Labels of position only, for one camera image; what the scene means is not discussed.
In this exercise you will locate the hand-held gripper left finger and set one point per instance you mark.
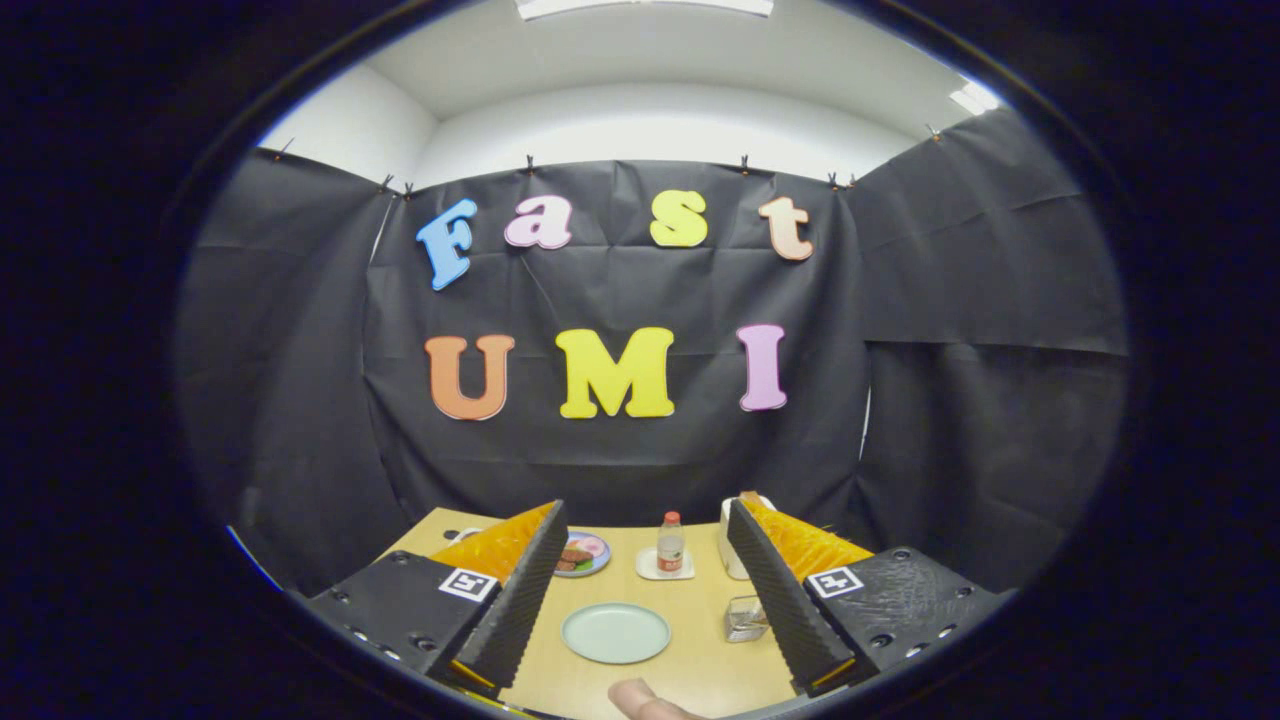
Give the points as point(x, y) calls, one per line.
point(515, 610)

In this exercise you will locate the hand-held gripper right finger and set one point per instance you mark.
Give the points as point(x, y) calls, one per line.
point(780, 600)

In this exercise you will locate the long ceiling light panel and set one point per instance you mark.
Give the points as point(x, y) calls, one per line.
point(640, 5)

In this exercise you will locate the small ceiling light panel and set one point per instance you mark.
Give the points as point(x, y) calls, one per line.
point(975, 97)

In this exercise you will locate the clear plastic water bottle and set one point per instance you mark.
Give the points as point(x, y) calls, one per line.
point(670, 550)

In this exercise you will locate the white square coaster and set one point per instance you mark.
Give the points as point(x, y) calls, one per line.
point(645, 568)

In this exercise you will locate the blue patterned plate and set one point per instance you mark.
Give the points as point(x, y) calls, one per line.
point(597, 548)

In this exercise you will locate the pale green plate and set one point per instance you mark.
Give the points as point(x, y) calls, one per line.
point(615, 633)

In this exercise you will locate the brown meat pieces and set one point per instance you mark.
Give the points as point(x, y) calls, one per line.
point(573, 558)

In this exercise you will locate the white toaster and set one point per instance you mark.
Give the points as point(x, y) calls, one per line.
point(728, 540)

